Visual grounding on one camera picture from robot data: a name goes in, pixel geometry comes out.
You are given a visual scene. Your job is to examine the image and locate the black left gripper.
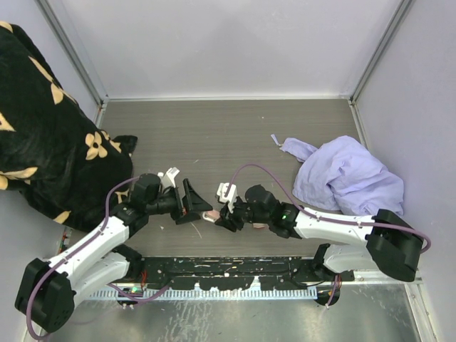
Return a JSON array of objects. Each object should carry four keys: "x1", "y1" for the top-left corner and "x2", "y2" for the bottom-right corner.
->
[{"x1": 146, "y1": 179, "x2": 212, "y2": 224}]

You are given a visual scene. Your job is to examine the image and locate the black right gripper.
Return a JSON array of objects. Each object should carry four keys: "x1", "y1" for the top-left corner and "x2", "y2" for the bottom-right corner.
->
[{"x1": 215, "y1": 195, "x2": 271, "y2": 232}]

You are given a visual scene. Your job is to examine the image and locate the pink stapler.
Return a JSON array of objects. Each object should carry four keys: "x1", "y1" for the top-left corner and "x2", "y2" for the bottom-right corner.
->
[{"x1": 202, "y1": 210, "x2": 220, "y2": 223}]

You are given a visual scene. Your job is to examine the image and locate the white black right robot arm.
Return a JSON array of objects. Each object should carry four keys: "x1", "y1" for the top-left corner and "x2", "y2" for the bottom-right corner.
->
[{"x1": 214, "y1": 183, "x2": 425, "y2": 282}]

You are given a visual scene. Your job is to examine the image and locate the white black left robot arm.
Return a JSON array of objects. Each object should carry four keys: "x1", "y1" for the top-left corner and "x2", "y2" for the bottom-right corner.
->
[{"x1": 14, "y1": 167, "x2": 212, "y2": 341}]

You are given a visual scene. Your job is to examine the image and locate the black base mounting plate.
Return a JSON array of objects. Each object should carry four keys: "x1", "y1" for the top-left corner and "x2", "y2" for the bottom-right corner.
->
[{"x1": 117, "y1": 255, "x2": 356, "y2": 291}]

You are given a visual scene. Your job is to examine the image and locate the lavender crumpled cloth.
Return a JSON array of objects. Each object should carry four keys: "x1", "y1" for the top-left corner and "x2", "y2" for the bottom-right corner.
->
[{"x1": 279, "y1": 135, "x2": 405, "y2": 217}]

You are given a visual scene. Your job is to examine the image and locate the black floral blanket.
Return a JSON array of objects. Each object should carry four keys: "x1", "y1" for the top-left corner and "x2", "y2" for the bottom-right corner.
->
[{"x1": 1, "y1": 22, "x2": 138, "y2": 232}]

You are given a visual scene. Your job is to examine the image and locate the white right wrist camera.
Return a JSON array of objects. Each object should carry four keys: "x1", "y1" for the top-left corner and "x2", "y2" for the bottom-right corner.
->
[{"x1": 216, "y1": 182, "x2": 237, "y2": 213}]

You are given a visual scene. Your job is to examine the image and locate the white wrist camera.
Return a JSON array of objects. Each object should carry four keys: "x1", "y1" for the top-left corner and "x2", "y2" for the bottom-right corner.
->
[
  {"x1": 157, "y1": 167, "x2": 180, "y2": 190},
  {"x1": 216, "y1": 182, "x2": 237, "y2": 213}
]

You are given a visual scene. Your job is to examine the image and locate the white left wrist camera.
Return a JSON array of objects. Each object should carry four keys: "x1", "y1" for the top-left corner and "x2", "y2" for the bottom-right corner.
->
[{"x1": 157, "y1": 167, "x2": 180, "y2": 190}]

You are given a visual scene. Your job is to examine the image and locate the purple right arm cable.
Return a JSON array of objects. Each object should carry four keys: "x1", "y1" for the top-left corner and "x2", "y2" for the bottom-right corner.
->
[{"x1": 227, "y1": 163, "x2": 432, "y2": 307}]

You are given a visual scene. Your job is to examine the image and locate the white slotted cable duct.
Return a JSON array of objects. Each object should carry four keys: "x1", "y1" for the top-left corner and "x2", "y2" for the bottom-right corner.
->
[{"x1": 85, "y1": 286, "x2": 318, "y2": 301}]

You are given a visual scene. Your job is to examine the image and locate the aluminium front rail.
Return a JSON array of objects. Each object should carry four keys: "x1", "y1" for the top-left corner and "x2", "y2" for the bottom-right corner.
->
[{"x1": 33, "y1": 255, "x2": 423, "y2": 287}]

